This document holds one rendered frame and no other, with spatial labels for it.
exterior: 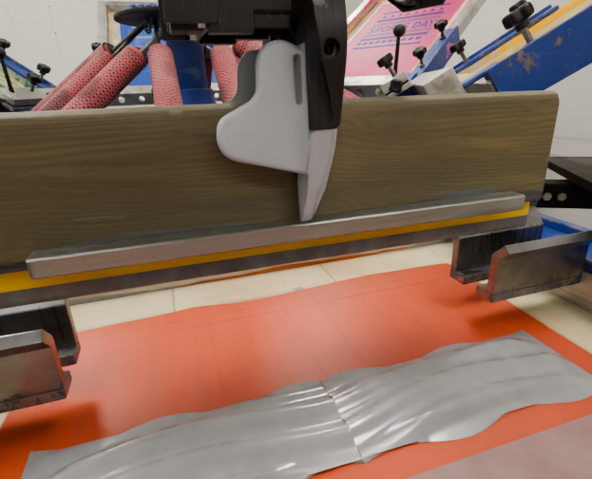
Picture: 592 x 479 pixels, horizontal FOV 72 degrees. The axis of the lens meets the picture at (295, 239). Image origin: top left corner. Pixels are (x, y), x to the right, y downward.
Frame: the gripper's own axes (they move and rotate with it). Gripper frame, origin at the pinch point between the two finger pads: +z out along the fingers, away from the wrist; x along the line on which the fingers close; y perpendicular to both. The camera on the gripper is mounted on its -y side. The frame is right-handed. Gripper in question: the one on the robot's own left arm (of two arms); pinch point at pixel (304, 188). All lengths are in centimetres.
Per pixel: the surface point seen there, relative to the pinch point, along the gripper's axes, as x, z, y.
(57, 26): -415, -61, 83
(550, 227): -6.9, 8.7, -29.4
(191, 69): -83, -10, 0
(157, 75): -62, -9, 7
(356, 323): -4.1, 13.5, -5.9
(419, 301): -5.4, 13.5, -13.0
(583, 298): 0.8, 12.4, -25.6
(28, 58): -415, -36, 111
